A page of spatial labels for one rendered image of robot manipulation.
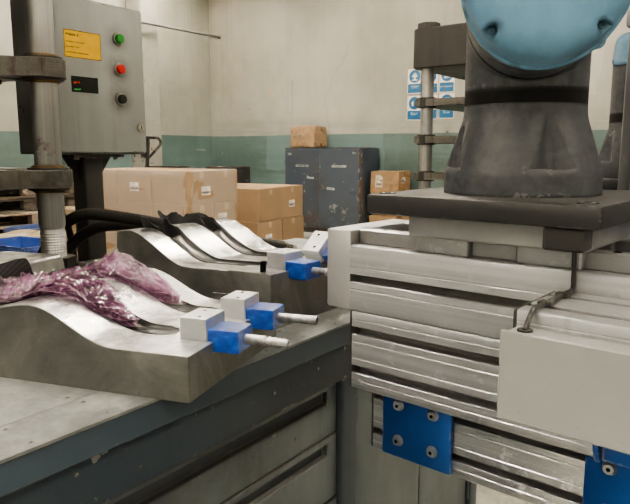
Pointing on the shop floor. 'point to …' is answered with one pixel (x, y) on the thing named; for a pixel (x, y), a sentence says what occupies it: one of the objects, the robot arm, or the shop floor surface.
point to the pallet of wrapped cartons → (169, 192)
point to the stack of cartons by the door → (389, 180)
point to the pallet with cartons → (271, 210)
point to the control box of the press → (90, 97)
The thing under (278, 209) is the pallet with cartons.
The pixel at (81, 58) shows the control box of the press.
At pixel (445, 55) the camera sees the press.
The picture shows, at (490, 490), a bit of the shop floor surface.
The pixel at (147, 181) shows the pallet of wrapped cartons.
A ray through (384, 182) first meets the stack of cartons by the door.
